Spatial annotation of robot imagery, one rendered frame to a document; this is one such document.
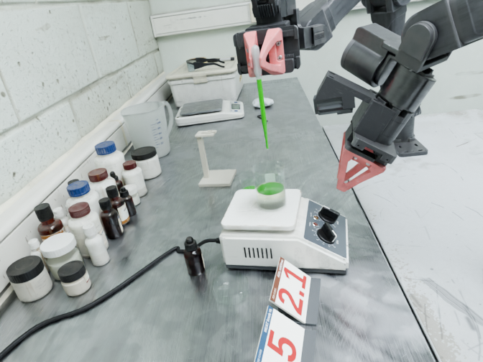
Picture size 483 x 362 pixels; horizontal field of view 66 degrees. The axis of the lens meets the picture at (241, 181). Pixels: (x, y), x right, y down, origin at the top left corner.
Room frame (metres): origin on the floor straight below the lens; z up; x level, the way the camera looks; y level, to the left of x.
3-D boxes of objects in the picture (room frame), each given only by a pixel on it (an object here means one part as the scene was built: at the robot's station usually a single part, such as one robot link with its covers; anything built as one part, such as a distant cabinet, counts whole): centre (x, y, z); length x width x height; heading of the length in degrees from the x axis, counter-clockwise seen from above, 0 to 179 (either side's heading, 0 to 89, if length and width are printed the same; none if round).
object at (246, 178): (0.73, -0.02, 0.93); 0.04 x 0.04 x 0.06
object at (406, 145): (0.92, -0.44, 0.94); 0.20 x 0.07 x 0.08; 174
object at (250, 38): (0.58, -0.06, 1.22); 0.09 x 0.07 x 0.07; 163
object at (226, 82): (1.78, 0.08, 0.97); 0.37 x 0.31 x 0.14; 171
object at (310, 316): (0.41, -0.06, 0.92); 0.09 x 0.06 x 0.04; 162
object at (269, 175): (0.54, -0.05, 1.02); 0.06 x 0.05 x 0.08; 20
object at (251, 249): (0.53, -0.05, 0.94); 0.22 x 0.13 x 0.08; 73
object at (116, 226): (0.66, 0.27, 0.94); 0.03 x 0.03 x 0.08
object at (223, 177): (0.85, 0.06, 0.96); 0.08 x 0.08 x 0.13; 75
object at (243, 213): (0.54, -0.03, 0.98); 0.12 x 0.12 x 0.01; 73
